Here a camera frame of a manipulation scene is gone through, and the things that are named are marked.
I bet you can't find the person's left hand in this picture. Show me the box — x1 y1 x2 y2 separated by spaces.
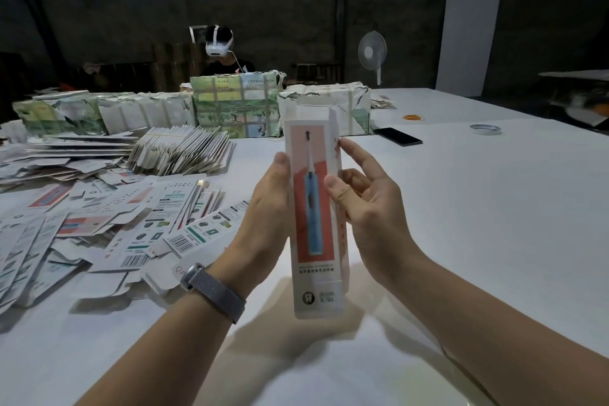
211 152 292 299

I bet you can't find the person's right hand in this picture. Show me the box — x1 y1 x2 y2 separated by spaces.
324 137 424 290

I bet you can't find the white toothbrush carton box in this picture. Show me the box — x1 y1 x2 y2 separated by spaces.
284 106 351 319

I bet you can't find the fanned stack of white cartons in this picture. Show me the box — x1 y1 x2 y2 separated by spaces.
126 125 235 176

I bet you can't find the pile of cartons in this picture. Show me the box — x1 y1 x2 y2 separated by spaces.
0 129 251 317

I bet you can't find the person's left forearm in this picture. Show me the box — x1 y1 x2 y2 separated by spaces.
76 291 234 406

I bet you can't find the person's right forearm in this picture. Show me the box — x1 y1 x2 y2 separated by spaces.
390 249 609 406

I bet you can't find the grey band wristwatch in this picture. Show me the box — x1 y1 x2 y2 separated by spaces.
180 263 247 325

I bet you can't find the black smartphone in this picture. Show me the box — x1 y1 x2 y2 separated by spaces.
373 127 424 147

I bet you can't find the green printed wrapped bundle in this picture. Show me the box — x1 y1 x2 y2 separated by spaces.
189 70 285 140

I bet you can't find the dark wooden chair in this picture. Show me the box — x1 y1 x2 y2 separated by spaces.
293 62 342 84

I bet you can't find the white standing fan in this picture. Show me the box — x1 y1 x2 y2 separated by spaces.
358 30 390 87

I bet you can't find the stack of brown cartons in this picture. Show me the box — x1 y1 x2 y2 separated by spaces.
152 42 206 91

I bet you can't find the row of white wrapped bundles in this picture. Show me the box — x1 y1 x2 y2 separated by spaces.
11 89 198 138

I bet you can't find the white board panel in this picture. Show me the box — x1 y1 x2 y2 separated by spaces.
436 0 504 98

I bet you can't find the cluttered side table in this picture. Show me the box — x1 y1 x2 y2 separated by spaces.
539 69 609 131

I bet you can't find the white strapped wrapped bundle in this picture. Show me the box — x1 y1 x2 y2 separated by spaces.
278 81 374 136

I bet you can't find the white head-mounted camera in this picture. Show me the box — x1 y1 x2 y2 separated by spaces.
188 25 235 58

